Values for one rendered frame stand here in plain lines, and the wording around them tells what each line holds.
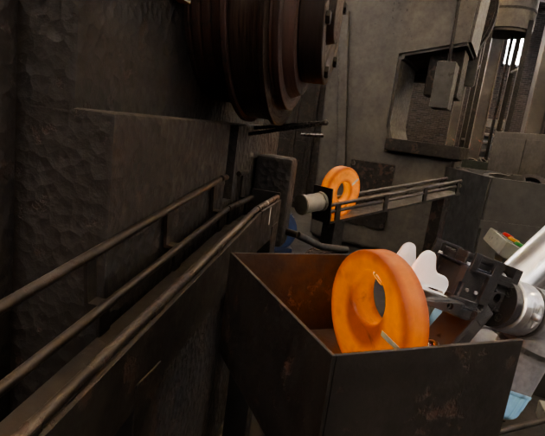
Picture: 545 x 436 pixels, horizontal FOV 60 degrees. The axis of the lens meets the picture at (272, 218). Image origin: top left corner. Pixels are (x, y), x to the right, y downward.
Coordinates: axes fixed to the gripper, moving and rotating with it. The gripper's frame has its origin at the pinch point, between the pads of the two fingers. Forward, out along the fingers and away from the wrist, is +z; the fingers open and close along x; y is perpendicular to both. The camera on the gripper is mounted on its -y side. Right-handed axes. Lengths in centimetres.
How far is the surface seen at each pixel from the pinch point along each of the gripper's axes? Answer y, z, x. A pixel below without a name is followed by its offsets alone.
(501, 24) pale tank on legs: 403, -560, -624
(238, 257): -4.3, 13.6, -10.6
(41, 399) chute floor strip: -21.5, 31.1, -2.3
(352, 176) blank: 16, -43, -81
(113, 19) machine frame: 18.4, 35.8, -26.3
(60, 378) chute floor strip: -20.7, 29.6, -5.1
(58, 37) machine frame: 12.9, 40.9, -21.9
